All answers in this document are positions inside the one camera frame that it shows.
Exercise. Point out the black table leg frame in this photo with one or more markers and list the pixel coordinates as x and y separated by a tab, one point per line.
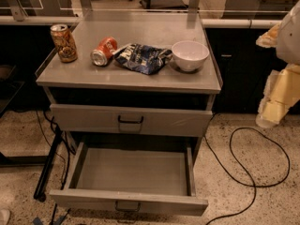
45	161

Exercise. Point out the grey drawer cabinet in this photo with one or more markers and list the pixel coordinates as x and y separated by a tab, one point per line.
136	102

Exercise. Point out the white bowl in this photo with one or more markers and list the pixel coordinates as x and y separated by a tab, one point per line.
189	55

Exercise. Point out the open grey middle drawer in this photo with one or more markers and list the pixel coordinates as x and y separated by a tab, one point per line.
157	179

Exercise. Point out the white horizontal rail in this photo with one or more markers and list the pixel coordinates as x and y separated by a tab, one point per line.
244	23

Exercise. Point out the blue chip bag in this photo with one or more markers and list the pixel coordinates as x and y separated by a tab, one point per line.
147	60

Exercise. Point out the grey top drawer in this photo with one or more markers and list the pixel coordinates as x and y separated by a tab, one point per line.
145	121

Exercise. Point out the red coke can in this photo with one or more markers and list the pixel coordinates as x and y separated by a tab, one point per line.
101	55

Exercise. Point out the gold patterned drink can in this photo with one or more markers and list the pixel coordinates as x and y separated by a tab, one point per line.
64	43

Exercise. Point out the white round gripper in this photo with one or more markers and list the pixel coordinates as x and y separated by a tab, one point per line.
290	39

